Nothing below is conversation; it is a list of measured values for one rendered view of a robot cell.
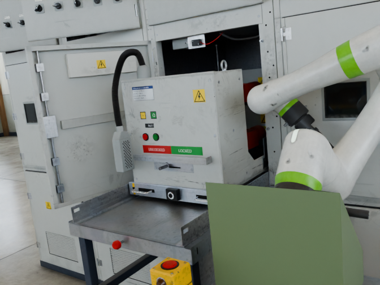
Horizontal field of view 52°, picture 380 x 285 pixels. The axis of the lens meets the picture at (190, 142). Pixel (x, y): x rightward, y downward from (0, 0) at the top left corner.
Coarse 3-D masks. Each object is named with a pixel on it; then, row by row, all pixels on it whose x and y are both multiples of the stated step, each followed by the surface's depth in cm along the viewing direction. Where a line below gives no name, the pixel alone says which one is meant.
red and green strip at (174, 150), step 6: (144, 150) 174; (150, 150) 172; (156, 150) 170; (162, 150) 168; (168, 150) 166; (174, 150) 164; (180, 150) 162; (186, 150) 160; (192, 150) 159; (198, 150) 157
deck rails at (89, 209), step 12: (264, 180) 176; (108, 192) 174; (120, 192) 180; (84, 204) 163; (96, 204) 168; (108, 204) 174; (120, 204) 176; (72, 216) 158; (84, 216) 163; (96, 216) 164; (204, 216) 136; (180, 228) 125; (192, 228) 131; (204, 228) 137; (180, 240) 131; (192, 240) 130
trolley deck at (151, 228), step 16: (128, 208) 170; (144, 208) 168; (160, 208) 166; (176, 208) 164; (192, 208) 162; (80, 224) 157; (96, 224) 155; (112, 224) 153; (128, 224) 151; (144, 224) 149; (160, 224) 148; (176, 224) 146; (96, 240) 152; (112, 240) 147; (128, 240) 141; (144, 240) 136; (160, 240) 134; (176, 240) 132; (208, 240) 133; (160, 256) 133; (176, 256) 129; (192, 256) 125
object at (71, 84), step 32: (32, 64) 170; (64, 64) 181; (96, 64) 187; (128, 64) 197; (64, 96) 182; (96, 96) 191; (64, 128) 182; (96, 128) 193; (64, 160) 185; (96, 160) 194; (64, 192) 186; (96, 192) 196
